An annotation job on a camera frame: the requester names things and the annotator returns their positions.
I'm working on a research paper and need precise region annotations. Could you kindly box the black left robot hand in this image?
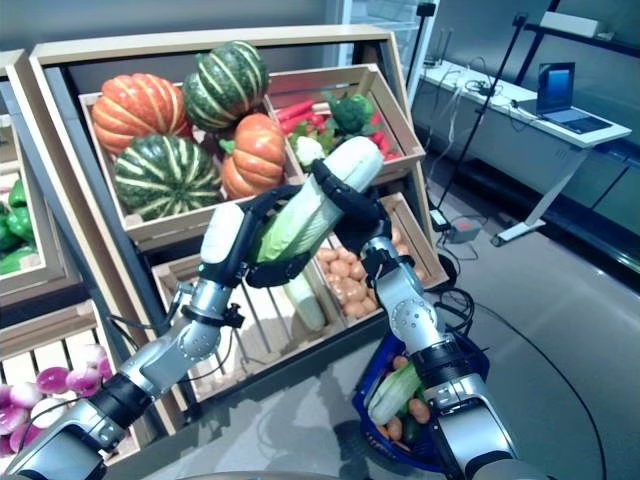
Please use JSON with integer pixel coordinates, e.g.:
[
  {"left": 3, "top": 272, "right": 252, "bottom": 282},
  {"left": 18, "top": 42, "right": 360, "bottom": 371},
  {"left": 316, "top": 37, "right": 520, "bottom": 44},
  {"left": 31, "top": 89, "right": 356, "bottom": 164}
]
[{"left": 198, "top": 184, "right": 317, "bottom": 290}]

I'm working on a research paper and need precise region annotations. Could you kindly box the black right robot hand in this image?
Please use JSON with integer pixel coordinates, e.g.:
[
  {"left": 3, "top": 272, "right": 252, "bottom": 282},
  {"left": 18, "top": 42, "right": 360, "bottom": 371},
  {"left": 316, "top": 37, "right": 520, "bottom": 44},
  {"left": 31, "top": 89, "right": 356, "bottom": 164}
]
[{"left": 310, "top": 159, "right": 394, "bottom": 255}]

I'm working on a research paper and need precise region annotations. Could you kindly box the napa cabbage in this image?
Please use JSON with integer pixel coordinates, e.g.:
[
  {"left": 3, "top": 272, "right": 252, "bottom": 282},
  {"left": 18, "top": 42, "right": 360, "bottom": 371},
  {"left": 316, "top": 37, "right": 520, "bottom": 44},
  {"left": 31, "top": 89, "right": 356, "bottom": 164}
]
[
  {"left": 283, "top": 272, "right": 327, "bottom": 332},
  {"left": 254, "top": 135, "right": 385, "bottom": 265},
  {"left": 368, "top": 362, "right": 424, "bottom": 426}
]

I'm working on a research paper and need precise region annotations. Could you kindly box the blue plastic shopping basket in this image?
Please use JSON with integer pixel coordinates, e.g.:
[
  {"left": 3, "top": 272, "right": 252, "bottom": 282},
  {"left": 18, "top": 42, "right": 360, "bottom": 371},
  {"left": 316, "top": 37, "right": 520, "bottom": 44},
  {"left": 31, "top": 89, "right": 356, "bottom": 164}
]
[{"left": 352, "top": 329, "right": 491, "bottom": 474}]

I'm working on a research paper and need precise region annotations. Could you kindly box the wide wooden crate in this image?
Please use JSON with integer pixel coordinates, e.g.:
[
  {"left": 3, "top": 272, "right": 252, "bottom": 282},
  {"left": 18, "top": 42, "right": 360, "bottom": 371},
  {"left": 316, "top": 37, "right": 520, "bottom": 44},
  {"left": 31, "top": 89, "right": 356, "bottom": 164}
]
[{"left": 78, "top": 82, "right": 306, "bottom": 246}]

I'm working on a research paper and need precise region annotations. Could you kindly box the wooden slat crate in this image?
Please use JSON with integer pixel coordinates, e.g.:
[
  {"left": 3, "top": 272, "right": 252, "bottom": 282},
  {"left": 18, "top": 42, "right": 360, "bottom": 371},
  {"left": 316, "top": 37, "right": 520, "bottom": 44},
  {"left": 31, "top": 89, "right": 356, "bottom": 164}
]
[
  {"left": 319, "top": 192, "right": 450, "bottom": 329},
  {"left": 0, "top": 112, "right": 69, "bottom": 296},
  {"left": 0, "top": 299, "right": 176, "bottom": 466},
  {"left": 151, "top": 252, "right": 351, "bottom": 404},
  {"left": 262, "top": 63, "right": 426, "bottom": 186}
]

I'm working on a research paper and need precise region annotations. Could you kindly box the green striped pumpkin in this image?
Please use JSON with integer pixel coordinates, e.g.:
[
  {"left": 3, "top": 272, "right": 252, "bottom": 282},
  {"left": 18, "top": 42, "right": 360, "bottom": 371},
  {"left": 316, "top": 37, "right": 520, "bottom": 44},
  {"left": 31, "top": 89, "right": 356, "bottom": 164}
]
[
  {"left": 182, "top": 40, "right": 270, "bottom": 134},
  {"left": 113, "top": 133, "right": 223, "bottom": 222}
]

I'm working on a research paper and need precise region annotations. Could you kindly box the small orange pumpkin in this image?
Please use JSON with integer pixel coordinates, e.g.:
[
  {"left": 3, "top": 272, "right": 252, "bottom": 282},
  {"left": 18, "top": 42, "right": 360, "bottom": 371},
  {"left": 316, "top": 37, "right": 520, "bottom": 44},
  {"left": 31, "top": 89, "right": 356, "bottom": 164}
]
[{"left": 219, "top": 113, "right": 287, "bottom": 200}]

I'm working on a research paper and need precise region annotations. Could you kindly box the white cauliflower with leaves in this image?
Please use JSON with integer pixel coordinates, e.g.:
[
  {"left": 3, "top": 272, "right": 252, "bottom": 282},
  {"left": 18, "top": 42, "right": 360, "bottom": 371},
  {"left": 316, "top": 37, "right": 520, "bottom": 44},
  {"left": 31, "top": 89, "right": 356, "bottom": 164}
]
[{"left": 289, "top": 124, "right": 334, "bottom": 169}]

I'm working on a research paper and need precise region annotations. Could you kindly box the grey box with red button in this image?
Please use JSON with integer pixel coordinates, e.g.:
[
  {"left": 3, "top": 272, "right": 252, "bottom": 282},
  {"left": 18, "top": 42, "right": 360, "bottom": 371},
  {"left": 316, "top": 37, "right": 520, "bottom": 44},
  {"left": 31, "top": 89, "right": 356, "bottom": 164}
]
[{"left": 447, "top": 217, "right": 484, "bottom": 245}]

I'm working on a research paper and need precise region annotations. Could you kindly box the green broccoli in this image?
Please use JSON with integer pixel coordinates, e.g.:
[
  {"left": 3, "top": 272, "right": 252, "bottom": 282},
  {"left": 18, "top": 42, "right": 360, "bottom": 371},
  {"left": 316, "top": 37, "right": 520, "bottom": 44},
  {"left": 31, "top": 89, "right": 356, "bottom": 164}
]
[{"left": 323, "top": 92, "right": 376, "bottom": 136}]

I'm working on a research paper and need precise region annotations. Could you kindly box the large orange pumpkin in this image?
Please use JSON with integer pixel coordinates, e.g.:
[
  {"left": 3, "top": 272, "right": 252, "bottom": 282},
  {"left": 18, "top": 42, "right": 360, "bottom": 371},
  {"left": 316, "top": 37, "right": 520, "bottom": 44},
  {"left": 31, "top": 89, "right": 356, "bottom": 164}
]
[{"left": 90, "top": 73, "right": 194, "bottom": 156}]

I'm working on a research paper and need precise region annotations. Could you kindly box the black tripod pole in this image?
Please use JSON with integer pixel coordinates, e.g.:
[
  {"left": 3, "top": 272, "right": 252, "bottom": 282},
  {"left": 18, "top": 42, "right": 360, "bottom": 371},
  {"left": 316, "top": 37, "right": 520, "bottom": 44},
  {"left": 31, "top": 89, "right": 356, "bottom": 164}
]
[{"left": 434, "top": 13, "right": 529, "bottom": 216}]

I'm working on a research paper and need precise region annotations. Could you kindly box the wooden display shelf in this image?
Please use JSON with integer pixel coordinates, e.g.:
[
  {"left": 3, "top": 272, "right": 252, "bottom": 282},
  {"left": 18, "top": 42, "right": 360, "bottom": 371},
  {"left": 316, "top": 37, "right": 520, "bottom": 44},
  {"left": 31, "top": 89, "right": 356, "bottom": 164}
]
[
  {"left": 0, "top": 48, "right": 91, "bottom": 321},
  {"left": 28, "top": 24, "right": 449, "bottom": 436}
]

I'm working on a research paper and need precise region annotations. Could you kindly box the white desk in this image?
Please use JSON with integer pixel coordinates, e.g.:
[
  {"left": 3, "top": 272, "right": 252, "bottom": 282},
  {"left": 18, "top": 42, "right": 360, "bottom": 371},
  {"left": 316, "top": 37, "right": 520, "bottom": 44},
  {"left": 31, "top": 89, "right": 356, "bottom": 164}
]
[{"left": 409, "top": 62, "right": 634, "bottom": 249}]

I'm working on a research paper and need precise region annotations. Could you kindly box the black stand with box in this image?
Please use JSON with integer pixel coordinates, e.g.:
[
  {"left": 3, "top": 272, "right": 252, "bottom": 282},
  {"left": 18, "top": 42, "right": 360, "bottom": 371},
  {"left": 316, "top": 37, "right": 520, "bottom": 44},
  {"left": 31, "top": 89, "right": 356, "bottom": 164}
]
[{"left": 404, "top": 2, "right": 436, "bottom": 89}]

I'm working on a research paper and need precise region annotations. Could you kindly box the open laptop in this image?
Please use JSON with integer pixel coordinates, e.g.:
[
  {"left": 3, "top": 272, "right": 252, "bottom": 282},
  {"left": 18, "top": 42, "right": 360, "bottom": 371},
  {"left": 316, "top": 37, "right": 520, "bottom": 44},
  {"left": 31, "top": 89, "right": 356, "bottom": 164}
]
[{"left": 535, "top": 62, "right": 614, "bottom": 135}]

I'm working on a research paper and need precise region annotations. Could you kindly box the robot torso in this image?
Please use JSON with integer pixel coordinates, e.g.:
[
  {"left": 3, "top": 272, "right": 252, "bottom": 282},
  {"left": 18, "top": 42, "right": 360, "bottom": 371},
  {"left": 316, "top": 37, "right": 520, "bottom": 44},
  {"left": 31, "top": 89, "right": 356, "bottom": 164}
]
[{"left": 144, "top": 469, "right": 361, "bottom": 480}]

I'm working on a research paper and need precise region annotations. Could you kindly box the white box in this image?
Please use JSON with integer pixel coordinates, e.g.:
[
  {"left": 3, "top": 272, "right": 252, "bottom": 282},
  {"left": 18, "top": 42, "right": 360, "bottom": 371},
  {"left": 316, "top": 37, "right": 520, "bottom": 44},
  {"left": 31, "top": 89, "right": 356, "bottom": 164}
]
[{"left": 539, "top": 10, "right": 601, "bottom": 39}]

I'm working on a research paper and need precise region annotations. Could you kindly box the black wall shelf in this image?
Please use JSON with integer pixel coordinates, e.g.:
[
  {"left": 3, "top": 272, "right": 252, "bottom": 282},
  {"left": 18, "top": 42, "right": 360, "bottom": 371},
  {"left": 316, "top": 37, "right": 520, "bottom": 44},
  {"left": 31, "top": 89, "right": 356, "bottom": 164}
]
[{"left": 514, "top": 22, "right": 640, "bottom": 89}]

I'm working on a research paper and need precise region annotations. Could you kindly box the long black floor cable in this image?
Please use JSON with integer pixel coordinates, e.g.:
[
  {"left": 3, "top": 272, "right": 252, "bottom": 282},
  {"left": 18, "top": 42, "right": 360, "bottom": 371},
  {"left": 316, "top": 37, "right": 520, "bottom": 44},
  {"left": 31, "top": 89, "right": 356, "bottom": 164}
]
[{"left": 467, "top": 302, "right": 609, "bottom": 480}]

